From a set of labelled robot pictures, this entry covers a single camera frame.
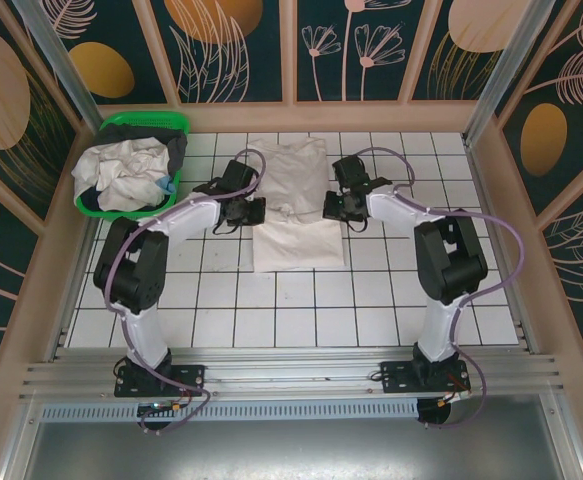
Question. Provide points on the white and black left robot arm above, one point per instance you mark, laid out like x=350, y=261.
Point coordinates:
x=141, y=335

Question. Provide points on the aluminium mounting rail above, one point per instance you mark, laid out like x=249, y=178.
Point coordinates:
x=291, y=375

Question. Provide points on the light blue garment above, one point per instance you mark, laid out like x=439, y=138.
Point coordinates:
x=167, y=185

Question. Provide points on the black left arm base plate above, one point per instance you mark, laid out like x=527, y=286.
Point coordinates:
x=191, y=380

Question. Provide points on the aluminium frame post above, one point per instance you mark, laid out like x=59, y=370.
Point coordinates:
x=56, y=60
x=501, y=65

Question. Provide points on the grey metal sheet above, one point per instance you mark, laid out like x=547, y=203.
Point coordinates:
x=291, y=450

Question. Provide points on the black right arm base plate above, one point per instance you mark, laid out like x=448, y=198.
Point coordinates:
x=396, y=380

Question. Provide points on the dark grey t-shirt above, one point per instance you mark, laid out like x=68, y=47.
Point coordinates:
x=176, y=150

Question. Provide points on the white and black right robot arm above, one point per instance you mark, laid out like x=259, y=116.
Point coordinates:
x=436, y=330

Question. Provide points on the crumpled white t-shirt pile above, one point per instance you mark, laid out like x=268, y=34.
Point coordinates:
x=121, y=175

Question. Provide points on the navy garment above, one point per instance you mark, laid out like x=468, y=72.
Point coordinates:
x=88, y=200

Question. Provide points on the green plastic laundry basket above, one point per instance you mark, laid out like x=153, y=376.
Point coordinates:
x=136, y=119

